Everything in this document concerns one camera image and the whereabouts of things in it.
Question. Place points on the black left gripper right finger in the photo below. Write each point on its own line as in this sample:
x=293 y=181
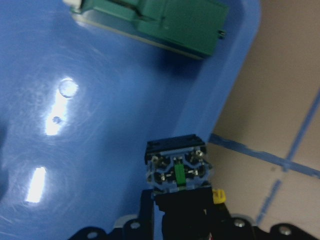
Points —
x=218 y=221

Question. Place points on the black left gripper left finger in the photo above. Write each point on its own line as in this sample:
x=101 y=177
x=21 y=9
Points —
x=146 y=215

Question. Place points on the red emergency push button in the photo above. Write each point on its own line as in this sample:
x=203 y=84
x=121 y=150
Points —
x=178 y=173

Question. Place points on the blue plastic tray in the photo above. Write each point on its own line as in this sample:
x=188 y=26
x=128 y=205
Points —
x=78 y=105

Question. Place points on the green terminal block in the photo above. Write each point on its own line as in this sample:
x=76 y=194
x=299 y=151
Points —
x=188 y=27

